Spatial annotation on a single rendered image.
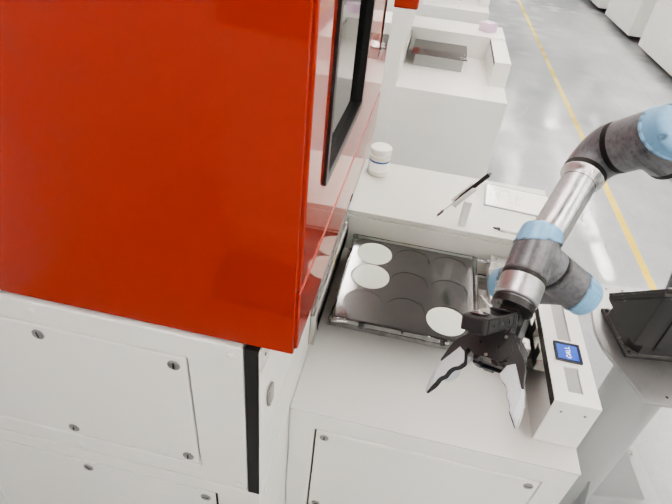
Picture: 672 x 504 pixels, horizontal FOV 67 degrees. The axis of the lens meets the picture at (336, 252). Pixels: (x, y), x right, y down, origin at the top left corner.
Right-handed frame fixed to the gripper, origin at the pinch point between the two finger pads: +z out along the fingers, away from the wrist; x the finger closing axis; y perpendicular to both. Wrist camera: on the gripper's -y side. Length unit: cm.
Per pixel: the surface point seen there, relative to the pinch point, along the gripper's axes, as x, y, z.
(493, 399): 11.4, 41.4, -11.4
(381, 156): 68, 28, -70
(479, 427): 10.4, 36.7, -3.5
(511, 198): 34, 56, -78
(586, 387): -7.2, 36.6, -19.6
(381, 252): 53, 32, -38
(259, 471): 30.8, 0.2, 24.0
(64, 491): 78, 0, 50
